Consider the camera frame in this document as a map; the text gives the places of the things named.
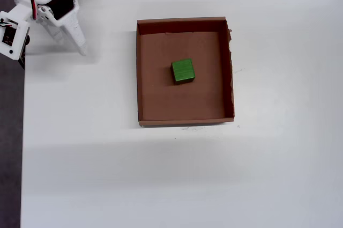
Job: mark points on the green cube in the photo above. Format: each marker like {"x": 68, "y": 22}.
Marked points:
{"x": 182, "y": 70}

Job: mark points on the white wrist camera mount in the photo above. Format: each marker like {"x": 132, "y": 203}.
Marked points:
{"x": 20, "y": 28}

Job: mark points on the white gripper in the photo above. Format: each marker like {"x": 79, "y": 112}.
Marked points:
{"x": 62, "y": 8}

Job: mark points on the brown cardboard box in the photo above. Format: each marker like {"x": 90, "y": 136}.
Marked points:
{"x": 160, "y": 99}

